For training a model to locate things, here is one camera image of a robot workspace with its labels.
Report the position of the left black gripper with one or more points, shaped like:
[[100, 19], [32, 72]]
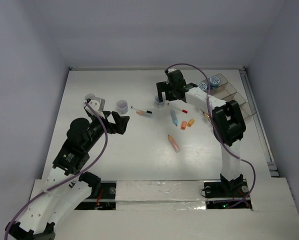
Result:
[[121, 122]]

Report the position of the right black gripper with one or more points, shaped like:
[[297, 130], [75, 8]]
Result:
[[163, 86]]

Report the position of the clear purple clip jar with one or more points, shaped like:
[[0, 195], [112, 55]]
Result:
[[122, 107]]

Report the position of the red capped white marker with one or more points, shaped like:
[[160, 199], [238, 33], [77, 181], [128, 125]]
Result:
[[176, 107]]

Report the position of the blue lidded jar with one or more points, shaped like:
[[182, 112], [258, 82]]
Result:
[[215, 81], [203, 86]]

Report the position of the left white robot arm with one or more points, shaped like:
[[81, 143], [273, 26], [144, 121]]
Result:
[[69, 181]]

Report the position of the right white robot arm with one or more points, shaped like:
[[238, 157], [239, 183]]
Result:
[[225, 116]]

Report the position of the clear pencil shaped eraser case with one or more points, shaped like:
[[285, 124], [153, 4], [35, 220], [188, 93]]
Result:
[[144, 114]]

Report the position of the black capped white marker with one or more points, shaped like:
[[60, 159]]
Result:
[[142, 110]]

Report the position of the blue pencil shaped highlighter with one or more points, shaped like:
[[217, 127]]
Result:
[[174, 117]]

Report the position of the orange eraser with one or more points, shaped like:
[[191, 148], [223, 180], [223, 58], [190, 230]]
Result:
[[184, 125]]

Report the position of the yellow eraser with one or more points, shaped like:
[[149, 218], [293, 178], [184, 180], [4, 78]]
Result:
[[190, 122]]

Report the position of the pink pencil shaped highlighter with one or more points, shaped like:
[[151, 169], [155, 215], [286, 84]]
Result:
[[173, 143]]

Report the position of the clear tiered organizer box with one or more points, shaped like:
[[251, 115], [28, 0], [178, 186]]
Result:
[[227, 92]]

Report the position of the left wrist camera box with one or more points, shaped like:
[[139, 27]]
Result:
[[96, 103]]

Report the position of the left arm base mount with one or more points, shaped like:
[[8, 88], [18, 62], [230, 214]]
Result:
[[103, 194]]

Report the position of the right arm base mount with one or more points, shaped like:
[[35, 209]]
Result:
[[224, 194]]

